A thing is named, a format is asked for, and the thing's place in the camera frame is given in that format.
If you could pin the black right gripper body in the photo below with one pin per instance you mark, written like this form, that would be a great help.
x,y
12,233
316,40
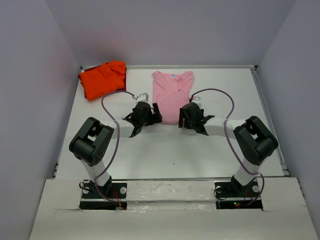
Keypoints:
x,y
190,124

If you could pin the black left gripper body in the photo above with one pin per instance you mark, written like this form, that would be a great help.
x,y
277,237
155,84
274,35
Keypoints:
x,y
149,120

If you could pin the pink t shirt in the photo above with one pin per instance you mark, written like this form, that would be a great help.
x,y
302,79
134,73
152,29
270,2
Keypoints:
x,y
171,92

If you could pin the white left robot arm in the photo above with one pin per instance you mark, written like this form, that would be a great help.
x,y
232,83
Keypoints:
x,y
90,143

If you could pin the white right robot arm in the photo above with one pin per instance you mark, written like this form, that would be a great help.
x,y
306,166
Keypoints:
x,y
254,139

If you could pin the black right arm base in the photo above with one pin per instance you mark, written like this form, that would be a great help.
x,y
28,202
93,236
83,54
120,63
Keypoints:
x,y
228,198

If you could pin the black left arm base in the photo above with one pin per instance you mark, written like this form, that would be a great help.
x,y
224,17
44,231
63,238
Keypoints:
x,y
115,199

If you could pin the orange t shirt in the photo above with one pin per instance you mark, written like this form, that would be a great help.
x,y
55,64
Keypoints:
x,y
103,78

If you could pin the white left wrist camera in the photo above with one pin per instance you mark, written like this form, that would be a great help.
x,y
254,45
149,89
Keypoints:
x,y
143,97

